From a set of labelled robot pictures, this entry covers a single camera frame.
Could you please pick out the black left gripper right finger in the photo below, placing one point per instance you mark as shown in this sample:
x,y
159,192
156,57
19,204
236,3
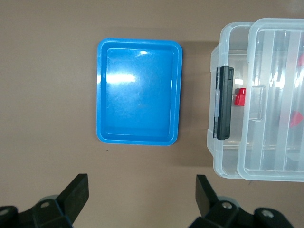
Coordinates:
x,y
206,202

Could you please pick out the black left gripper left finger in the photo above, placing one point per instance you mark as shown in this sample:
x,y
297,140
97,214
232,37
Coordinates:
x,y
73,199

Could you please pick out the clear plastic box lid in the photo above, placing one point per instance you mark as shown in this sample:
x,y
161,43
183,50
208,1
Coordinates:
x,y
268,142

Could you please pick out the red block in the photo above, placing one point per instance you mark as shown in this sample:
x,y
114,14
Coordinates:
x,y
297,120
240,98
301,60

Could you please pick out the clear plastic storage box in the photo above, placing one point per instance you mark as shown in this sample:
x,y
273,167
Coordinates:
x,y
224,166

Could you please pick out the blue plastic tray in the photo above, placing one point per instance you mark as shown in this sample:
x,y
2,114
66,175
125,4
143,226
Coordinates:
x,y
140,95

